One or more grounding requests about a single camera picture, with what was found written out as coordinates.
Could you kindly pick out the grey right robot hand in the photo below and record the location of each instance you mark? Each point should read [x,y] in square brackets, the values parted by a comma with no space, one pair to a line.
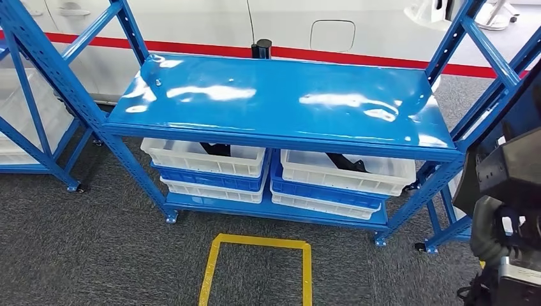
[528,240]

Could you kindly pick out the black plastic plate part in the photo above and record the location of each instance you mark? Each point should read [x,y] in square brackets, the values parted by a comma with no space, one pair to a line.
[515,164]

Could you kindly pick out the blue metal shelf rack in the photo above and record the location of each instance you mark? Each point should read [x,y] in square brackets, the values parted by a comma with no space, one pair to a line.
[444,236]
[29,105]
[274,114]

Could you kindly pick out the black part in crate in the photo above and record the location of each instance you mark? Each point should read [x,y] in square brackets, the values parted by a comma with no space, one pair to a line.
[215,149]
[344,162]

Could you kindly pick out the blue plastic crate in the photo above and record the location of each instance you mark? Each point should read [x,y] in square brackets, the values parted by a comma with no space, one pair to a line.
[211,179]
[325,193]

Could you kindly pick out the white plastic crate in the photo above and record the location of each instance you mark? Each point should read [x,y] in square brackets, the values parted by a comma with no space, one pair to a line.
[329,177]
[186,162]
[211,193]
[317,206]

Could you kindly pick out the grey wheeled stand base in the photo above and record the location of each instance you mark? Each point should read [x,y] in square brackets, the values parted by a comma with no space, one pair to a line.
[498,17]

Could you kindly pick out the white car with red stripe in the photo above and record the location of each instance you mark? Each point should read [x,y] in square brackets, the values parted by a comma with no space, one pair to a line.
[190,21]

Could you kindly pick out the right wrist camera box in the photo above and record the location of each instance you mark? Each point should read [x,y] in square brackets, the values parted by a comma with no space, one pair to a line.
[520,283]

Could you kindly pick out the white pedestal base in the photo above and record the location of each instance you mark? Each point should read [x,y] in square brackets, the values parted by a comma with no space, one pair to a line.
[427,14]

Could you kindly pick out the black cylindrical post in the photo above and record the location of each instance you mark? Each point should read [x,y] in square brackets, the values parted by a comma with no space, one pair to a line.
[263,48]

